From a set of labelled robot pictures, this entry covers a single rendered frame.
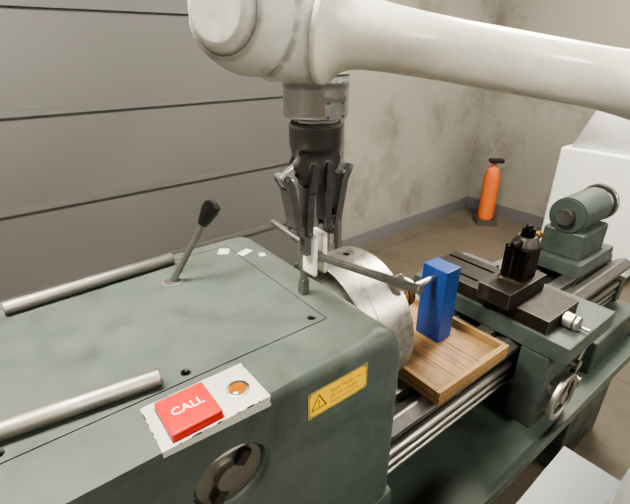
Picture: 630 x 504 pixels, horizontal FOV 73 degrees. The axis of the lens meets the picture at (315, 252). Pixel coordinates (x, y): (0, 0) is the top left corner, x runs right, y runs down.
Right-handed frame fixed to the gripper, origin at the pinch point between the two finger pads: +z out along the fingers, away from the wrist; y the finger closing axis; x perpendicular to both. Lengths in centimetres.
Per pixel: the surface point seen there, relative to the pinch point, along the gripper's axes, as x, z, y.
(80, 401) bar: -3.1, 7.3, -36.2
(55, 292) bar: 26.3, 7.7, -34.2
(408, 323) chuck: -2.9, 21.4, 21.9
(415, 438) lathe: -5, 57, 28
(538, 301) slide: -4, 37, 80
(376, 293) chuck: 1.8, 14.7, 16.8
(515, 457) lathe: -15, 80, 64
